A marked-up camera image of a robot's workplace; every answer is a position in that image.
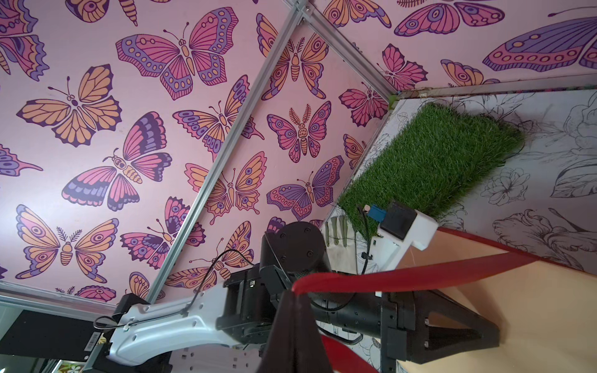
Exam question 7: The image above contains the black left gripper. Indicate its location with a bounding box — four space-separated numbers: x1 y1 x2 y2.
311 291 500 372

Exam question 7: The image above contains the green artificial grass mat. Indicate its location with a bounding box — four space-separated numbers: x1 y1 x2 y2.
337 103 525 233

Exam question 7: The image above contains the red satin ribbon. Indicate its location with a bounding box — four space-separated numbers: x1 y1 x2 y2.
291 227 579 373

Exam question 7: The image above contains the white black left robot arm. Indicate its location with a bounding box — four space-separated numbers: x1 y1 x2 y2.
90 222 500 372

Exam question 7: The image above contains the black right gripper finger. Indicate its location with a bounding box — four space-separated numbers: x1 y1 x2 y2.
257 291 333 373

